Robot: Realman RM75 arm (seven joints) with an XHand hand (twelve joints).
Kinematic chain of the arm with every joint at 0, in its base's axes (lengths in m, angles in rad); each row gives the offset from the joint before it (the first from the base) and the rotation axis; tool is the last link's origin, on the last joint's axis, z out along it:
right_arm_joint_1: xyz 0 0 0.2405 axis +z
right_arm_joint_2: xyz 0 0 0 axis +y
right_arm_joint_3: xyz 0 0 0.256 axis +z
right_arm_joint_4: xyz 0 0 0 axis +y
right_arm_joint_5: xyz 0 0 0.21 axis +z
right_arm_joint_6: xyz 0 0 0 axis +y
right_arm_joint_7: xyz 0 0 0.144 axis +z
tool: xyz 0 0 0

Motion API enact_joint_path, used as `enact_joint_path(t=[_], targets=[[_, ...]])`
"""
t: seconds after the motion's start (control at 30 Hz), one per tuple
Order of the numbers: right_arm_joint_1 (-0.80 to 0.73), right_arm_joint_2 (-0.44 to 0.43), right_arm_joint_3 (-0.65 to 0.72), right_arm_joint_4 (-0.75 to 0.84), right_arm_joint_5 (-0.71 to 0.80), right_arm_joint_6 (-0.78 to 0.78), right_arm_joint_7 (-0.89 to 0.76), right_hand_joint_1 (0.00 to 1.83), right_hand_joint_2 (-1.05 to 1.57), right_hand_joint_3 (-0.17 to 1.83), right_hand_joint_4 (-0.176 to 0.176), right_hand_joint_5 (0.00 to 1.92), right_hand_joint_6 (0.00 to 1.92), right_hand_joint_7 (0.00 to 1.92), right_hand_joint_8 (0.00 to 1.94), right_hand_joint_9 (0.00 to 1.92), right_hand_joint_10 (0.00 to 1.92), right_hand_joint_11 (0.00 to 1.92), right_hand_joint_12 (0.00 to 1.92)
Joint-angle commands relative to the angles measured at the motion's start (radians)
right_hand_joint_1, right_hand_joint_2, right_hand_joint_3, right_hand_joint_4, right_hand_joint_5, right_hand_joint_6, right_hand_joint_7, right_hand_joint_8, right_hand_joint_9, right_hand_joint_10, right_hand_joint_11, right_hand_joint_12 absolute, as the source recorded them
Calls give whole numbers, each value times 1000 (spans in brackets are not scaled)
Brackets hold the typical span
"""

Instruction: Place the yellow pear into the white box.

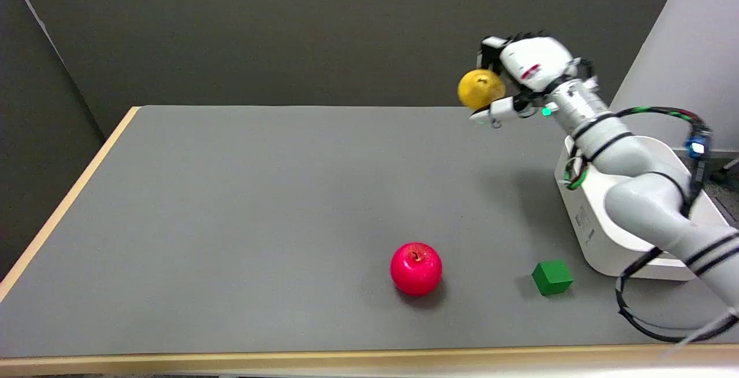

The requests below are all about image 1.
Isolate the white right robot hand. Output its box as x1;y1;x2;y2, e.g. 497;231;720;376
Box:
469;32;579;129

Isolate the yellow pear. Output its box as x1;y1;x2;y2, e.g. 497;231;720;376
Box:
458;69;506;110

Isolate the white box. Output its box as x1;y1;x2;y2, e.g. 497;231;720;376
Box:
554;134;731;282

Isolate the green cube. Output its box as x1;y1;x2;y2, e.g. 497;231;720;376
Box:
532;260;574;296

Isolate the red apple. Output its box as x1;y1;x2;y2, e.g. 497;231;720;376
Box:
390;242;443;297

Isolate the black cable with green marks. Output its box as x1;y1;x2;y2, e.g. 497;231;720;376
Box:
563;106;712;217

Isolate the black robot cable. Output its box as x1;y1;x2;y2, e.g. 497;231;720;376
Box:
615;246;739;343

